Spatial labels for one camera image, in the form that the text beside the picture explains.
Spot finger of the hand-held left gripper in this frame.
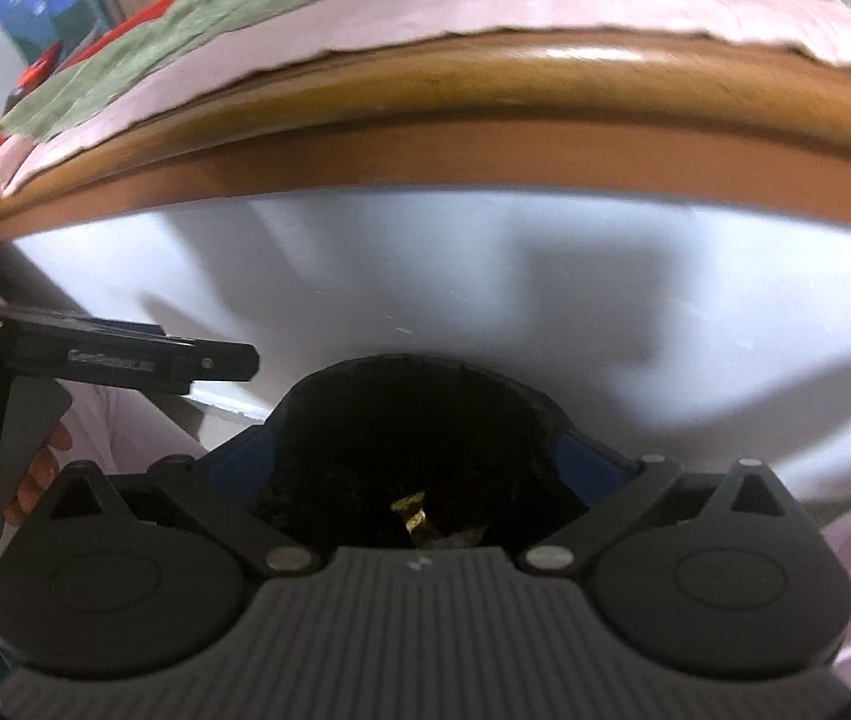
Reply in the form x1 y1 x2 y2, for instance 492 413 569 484
163 330 259 396

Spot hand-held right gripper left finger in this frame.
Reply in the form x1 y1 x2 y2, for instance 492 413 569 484
43 424 322 578

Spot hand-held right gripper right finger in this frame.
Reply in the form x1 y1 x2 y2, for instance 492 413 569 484
517 427 798 578

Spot black trash bin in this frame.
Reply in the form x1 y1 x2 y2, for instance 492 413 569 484
259 355 584 550

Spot person's left hand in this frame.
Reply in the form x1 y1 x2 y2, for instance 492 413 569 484
0 405 76 530

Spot gold foil wrapper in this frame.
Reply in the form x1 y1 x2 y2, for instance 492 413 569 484
390 491 434 547

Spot green striped blanket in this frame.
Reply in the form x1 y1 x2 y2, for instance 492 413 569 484
0 0 851 143

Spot wooden bed frame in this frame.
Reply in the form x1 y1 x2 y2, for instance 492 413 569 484
0 30 851 245

